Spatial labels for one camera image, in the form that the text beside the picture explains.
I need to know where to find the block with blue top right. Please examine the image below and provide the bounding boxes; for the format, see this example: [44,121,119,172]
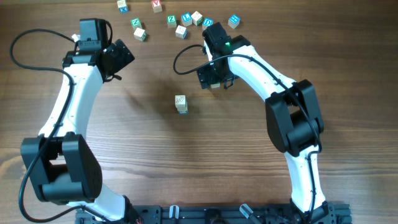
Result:
[228,14,240,29]

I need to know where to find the block with blue L top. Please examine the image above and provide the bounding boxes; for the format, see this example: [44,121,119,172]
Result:
[181,12,193,27]

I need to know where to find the block with green z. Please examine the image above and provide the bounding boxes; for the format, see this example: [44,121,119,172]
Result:
[131,17,142,30]
[167,15,177,28]

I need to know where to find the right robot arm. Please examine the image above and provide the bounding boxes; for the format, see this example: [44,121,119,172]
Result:
[197,22,328,223]

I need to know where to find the block with blue D top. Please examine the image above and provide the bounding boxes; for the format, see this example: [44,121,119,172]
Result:
[202,17,213,30]

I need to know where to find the block with red V top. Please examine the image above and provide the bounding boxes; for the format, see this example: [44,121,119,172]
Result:
[151,0,162,13]

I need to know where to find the plain block red side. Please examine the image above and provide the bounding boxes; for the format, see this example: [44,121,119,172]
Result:
[175,95,187,108]

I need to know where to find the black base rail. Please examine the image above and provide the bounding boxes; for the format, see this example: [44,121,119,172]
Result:
[74,203,352,224]

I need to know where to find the black right camera cable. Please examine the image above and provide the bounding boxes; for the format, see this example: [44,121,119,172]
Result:
[172,44,323,222]

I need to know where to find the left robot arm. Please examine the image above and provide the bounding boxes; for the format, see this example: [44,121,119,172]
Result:
[21,18,143,223]

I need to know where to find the block with green Z top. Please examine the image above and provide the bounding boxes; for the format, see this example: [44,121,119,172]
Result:
[131,17,142,30]

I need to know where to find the plain block dark green side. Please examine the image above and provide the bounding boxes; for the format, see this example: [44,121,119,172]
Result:
[192,11,203,26]

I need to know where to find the block with green E top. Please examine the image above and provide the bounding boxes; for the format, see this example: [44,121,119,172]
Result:
[210,83,221,88]

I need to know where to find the block with blue X side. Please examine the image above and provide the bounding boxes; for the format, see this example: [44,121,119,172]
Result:
[117,0,129,13]

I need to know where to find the block with green Z middle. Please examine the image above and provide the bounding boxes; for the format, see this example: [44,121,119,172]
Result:
[167,15,177,28]

